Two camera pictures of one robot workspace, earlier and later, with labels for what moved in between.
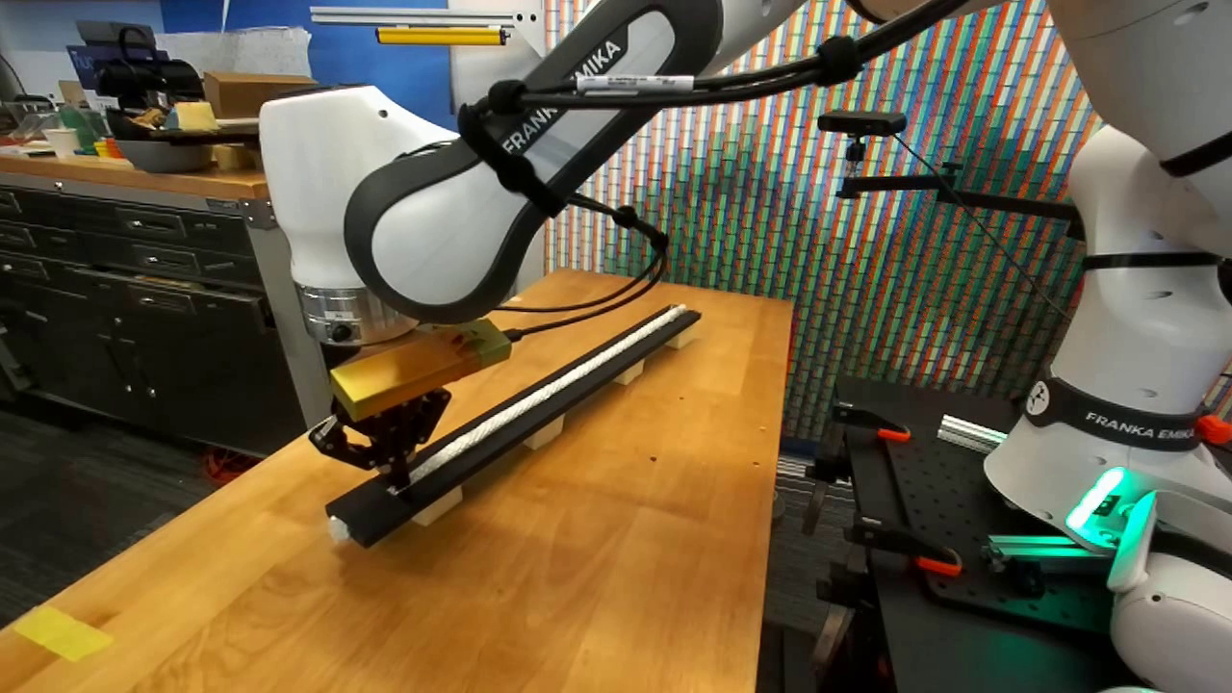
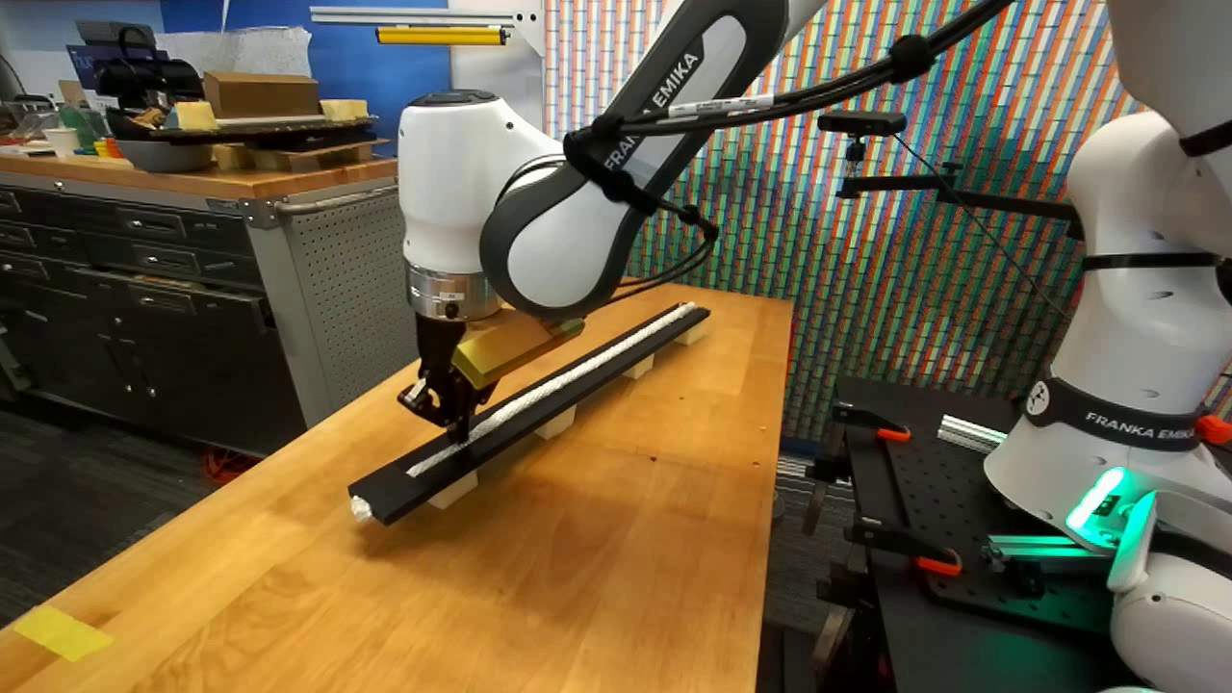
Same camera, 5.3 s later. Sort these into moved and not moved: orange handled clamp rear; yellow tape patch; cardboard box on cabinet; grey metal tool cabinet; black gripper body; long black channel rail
Moved: black gripper body; long black channel rail
Not moved: yellow tape patch; grey metal tool cabinet; cardboard box on cabinet; orange handled clamp rear
